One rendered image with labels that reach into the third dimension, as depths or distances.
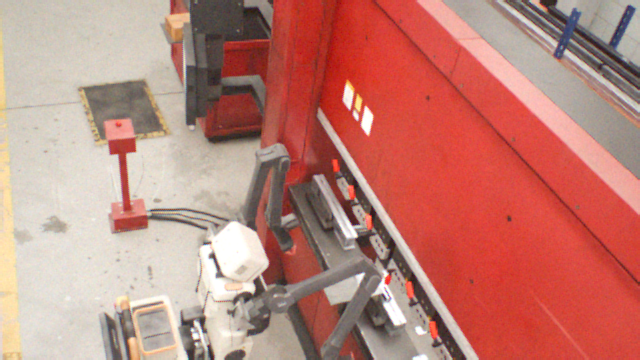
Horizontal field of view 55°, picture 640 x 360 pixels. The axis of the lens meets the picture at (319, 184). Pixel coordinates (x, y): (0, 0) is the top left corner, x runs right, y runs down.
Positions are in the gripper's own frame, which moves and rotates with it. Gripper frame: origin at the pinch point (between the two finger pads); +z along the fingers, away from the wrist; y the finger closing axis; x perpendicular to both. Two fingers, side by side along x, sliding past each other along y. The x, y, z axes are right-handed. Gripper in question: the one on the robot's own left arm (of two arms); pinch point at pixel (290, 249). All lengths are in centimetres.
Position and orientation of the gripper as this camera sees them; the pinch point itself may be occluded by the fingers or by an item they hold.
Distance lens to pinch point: 297.0
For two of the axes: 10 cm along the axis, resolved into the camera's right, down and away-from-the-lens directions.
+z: 2.9, 6.0, 7.4
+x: -8.8, 4.8, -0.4
